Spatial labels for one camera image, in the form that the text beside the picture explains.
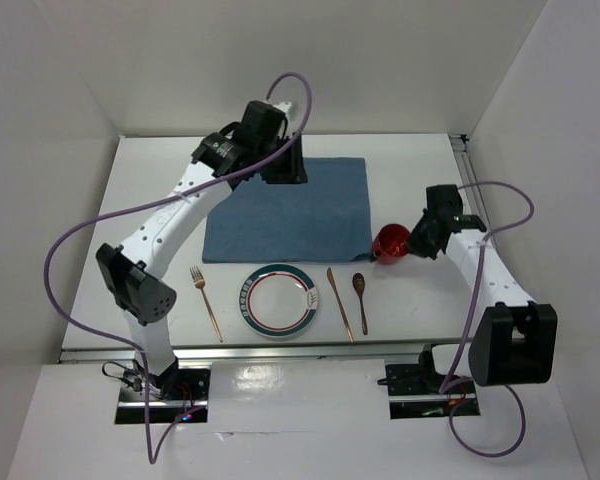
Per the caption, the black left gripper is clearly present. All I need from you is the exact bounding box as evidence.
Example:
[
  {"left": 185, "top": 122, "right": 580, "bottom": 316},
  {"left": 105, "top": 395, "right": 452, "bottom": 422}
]
[{"left": 256, "top": 132, "right": 309, "bottom": 185}]

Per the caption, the red mug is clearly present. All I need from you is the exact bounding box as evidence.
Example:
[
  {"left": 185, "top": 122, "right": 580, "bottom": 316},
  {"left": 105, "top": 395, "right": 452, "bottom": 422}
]
[{"left": 370, "top": 223, "right": 411, "bottom": 266}]

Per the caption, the blue cloth placemat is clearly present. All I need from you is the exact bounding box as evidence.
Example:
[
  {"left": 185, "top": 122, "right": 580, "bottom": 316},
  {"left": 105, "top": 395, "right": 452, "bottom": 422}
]
[{"left": 202, "top": 157, "right": 372, "bottom": 264}]

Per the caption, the dark wooden spoon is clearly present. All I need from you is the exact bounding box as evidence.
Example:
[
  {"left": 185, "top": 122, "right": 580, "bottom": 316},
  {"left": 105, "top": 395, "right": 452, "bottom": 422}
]
[{"left": 352, "top": 272, "right": 368, "bottom": 335}]

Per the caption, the copper table knife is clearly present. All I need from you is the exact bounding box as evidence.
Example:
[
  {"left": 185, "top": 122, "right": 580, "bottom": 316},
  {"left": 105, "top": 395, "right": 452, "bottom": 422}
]
[{"left": 326, "top": 267, "right": 355, "bottom": 344}]

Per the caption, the white plate green red rim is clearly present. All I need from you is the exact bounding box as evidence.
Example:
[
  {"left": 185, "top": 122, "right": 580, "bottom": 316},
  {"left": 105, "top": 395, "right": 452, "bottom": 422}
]
[{"left": 238, "top": 264, "right": 319, "bottom": 340}]

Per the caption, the copper fork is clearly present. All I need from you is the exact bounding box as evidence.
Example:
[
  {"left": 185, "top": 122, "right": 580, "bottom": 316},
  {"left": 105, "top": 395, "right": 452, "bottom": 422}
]
[{"left": 189, "top": 266, "right": 224, "bottom": 343}]

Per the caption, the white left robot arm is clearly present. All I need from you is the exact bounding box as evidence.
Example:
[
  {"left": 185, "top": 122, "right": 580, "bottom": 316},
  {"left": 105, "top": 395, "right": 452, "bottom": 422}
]
[{"left": 96, "top": 100, "right": 307, "bottom": 399}]

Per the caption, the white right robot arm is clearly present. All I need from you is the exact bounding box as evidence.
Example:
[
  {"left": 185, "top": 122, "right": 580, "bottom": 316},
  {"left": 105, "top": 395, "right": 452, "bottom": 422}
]
[{"left": 406, "top": 181, "right": 558, "bottom": 393}]

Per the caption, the aluminium side rail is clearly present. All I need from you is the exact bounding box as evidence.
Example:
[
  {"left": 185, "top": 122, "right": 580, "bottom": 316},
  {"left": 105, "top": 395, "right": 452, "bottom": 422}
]
[{"left": 448, "top": 134, "right": 493, "bottom": 230}]

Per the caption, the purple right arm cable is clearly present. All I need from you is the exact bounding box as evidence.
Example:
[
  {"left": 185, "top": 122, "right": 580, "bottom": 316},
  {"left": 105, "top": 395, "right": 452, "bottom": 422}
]
[{"left": 439, "top": 180, "right": 536, "bottom": 459}]

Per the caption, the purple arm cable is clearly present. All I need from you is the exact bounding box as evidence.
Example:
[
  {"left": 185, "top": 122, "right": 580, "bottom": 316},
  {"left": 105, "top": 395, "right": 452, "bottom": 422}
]
[
  {"left": 44, "top": 72, "right": 314, "bottom": 465},
  {"left": 439, "top": 180, "right": 536, "bottom": 459}
]

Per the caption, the aluminium table edge rail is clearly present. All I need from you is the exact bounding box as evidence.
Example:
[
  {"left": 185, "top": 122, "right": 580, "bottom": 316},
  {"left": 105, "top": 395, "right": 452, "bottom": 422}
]
[{"left": 59, "top": 341, "right": 431, "bottom": 364}]

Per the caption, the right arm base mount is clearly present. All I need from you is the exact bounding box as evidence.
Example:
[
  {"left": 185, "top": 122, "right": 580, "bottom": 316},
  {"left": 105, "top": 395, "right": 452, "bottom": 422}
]
[{"left": 376, "top": 344, "right": 481, "bottom": 420}]

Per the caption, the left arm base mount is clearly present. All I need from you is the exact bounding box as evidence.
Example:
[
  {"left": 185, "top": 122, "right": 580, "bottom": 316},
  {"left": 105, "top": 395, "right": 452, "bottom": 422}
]
[{"left": 101, "top": 361, "right": 211, "bottom": 425}]

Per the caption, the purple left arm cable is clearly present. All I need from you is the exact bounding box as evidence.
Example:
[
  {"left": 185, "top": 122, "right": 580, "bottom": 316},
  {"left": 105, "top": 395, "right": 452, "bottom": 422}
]
[{"left": 44, "top": 72, "right": 314, "bottom": 465}]

